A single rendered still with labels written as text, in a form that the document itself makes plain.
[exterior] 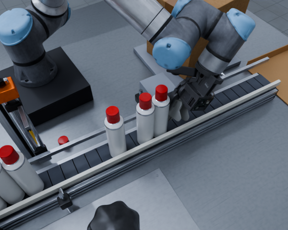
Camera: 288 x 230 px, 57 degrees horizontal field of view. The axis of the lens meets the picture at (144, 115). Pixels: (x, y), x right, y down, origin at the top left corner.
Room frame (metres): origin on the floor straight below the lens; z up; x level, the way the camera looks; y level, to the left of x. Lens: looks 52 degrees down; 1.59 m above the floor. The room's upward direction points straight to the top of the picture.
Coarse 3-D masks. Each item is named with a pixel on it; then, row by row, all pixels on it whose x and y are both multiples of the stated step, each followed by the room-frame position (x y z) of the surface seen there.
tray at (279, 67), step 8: (280, 48) 0.94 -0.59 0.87; (264, 56) 0.89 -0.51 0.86; (272, 56) 0.92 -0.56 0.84; (280, 56) 0.93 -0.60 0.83; (248, 64) 0.85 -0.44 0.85; (264, 64) 0.87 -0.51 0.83; (272, 64) 0.87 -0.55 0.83; (280, 64) 0.87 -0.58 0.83; (256, 72) 0.82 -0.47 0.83; (264, 72) 0.82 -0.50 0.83; (272, 72) 0.82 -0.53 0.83; (280, 72) 0.82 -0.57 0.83; (272, 80) 0.77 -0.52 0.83; (280, 80) 0.77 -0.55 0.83; (280, 88) 0.73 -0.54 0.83; (280, 96) 0.69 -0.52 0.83
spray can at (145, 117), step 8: (144, 96) 0.46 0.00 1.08; (144, 104) 0.44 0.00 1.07; (152, 104) 0.47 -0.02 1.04; (136, 112) 0.45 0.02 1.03; (144, 112) 0.44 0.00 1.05; (152, 112) 0.44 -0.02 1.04; (136, 120) 0.46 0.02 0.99; (144, 120) 0.43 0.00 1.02; (152, 120) 0.44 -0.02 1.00; (144, 128) 0.43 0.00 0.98; (152, 128) 0.44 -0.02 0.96; (144, 136) 0.43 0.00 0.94; (152, 136) 0.45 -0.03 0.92
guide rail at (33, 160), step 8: (256, 64) 0.73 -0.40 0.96; (232, 72) 0.68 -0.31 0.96; (240, 72) 0.69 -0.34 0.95; (128, 120) 0.48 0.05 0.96; (104, 128) 0.45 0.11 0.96; (88, 136) 0.42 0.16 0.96; (64, 144) 0.39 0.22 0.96; (72, 144) 0.39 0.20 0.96; (48, 152) 0.37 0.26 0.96; (56, 152) 0.37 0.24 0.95; (32, 160) 0.34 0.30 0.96; (40, 160) 0.35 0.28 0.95
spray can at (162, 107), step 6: (162, 84) 0.50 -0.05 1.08; (156, 90) 0.48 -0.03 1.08; (162, 90) 0.48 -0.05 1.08; (156, 96) 0.48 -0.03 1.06; (162, 96) 0.47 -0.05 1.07; (168, 96) 0.50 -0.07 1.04; (156, 102) 0.47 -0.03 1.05; (162, 102) 0.47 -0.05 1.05; (168, 102) 0.48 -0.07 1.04; (156, 108) 0.47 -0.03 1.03; (162, 108) 0.46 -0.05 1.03; (168, 108) 0.48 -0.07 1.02; (156, 114) 0.47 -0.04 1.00; (162, 114) 0.46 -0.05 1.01; (168, 114) 0.48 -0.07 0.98; (156, 120) 0.47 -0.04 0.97; (162, 120) 0.46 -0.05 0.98; (156, 126) 0.47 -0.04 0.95; (162, 126) 0.46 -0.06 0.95; (156, 132) 0.46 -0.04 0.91; (162, 132) 0.47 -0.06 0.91
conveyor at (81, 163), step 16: (256, 80) 0.73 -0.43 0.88; (224, 96) 0.65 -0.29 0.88; (240, 96) 0.65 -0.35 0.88; (256, 96) 0.65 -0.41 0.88; (192, 112) 0.57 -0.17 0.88; (208, 112) 0.57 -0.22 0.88; (224, 112) 0.57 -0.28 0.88; (192, 128) 0.51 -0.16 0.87; (128, 144) 0.44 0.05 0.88; (80, 160) 0.39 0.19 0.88; (96, 160) 0.39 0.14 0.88; (48, 176) 0.34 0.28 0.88; (64, 176) 0.34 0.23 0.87
